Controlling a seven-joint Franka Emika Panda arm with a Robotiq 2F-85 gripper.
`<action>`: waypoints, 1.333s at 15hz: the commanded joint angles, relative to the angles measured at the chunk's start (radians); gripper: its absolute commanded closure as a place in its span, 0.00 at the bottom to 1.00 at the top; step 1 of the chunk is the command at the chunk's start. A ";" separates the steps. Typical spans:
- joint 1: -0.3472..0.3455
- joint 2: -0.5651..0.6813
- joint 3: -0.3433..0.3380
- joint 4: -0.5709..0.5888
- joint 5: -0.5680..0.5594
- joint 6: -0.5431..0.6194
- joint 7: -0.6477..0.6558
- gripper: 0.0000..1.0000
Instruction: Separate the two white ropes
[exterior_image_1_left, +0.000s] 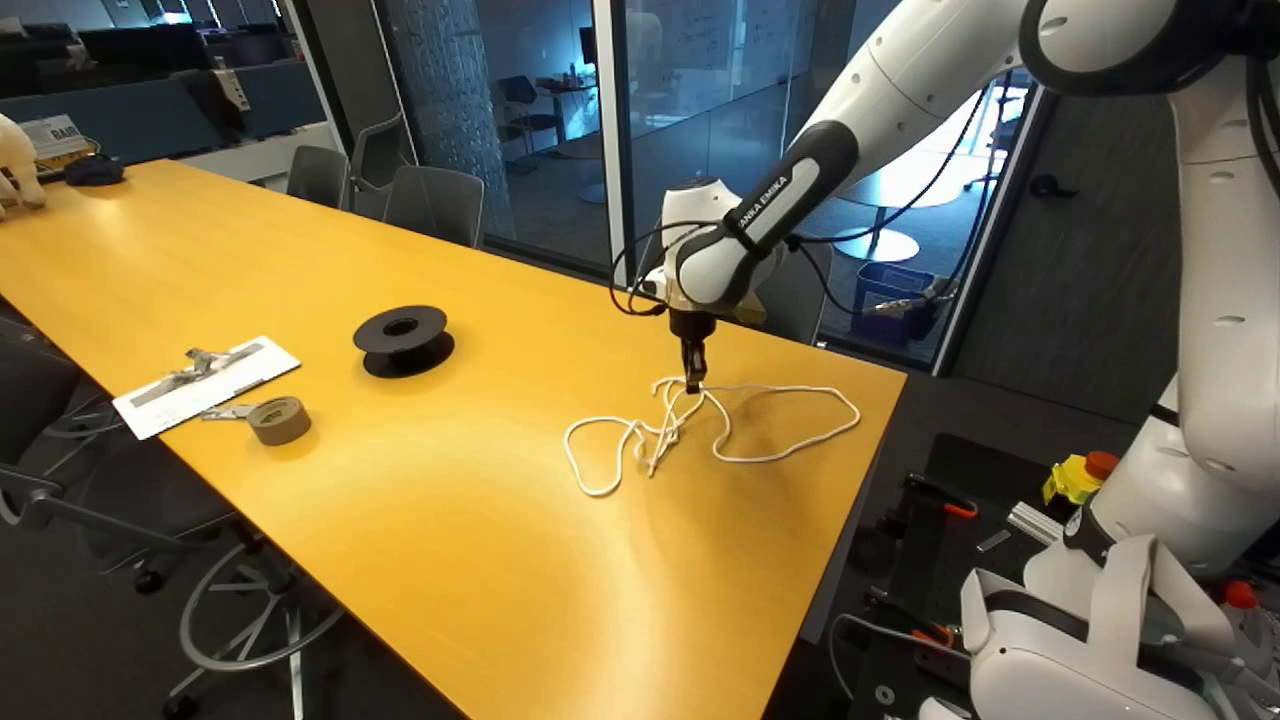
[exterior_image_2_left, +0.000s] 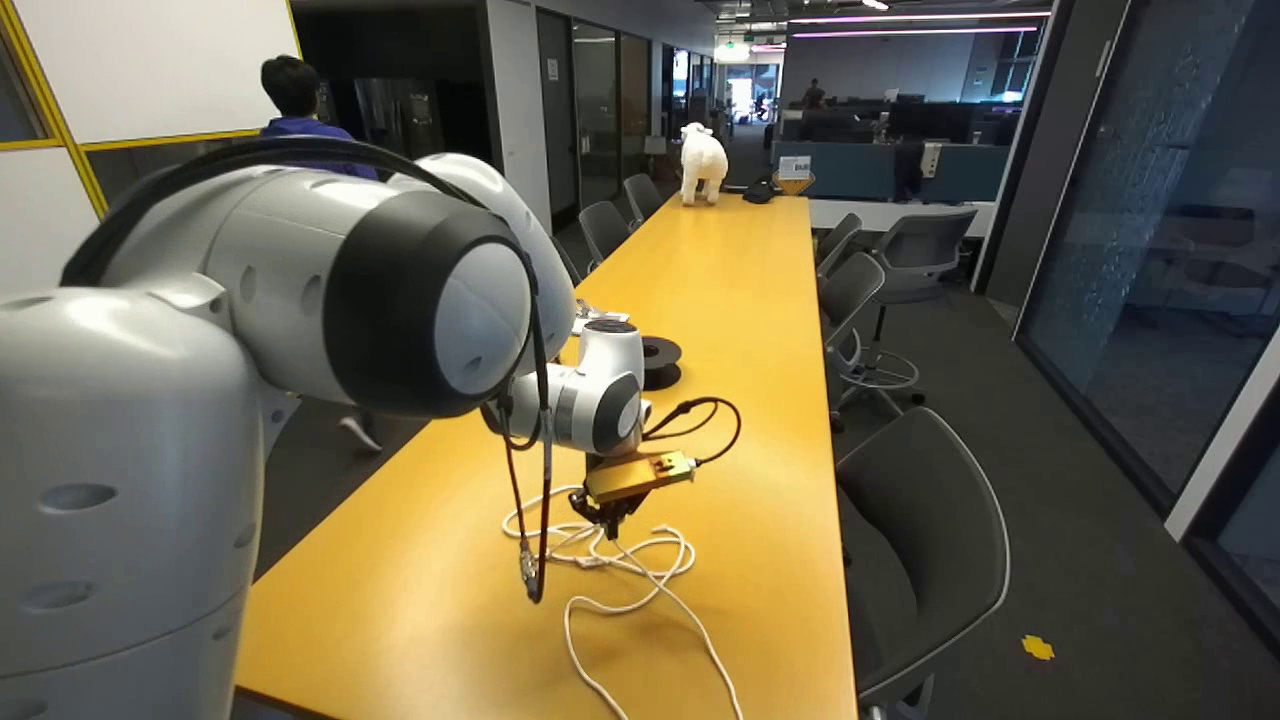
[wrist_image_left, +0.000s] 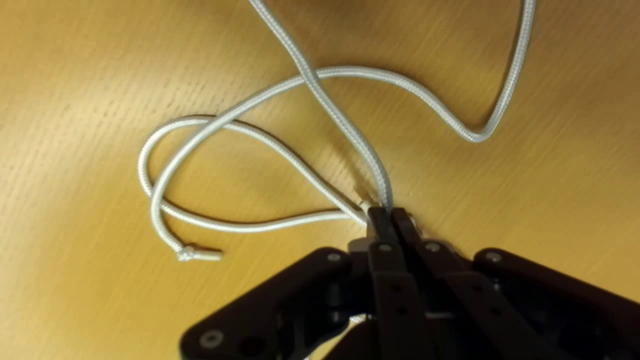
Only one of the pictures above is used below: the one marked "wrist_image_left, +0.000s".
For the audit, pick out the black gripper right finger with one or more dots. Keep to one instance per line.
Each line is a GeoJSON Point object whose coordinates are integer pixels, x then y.
{"type": "Point", "coordinates": [506, 300]}

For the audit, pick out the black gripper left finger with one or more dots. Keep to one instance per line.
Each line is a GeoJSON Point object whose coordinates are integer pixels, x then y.
{"type": "Point", "coordinates": [321, 300]}

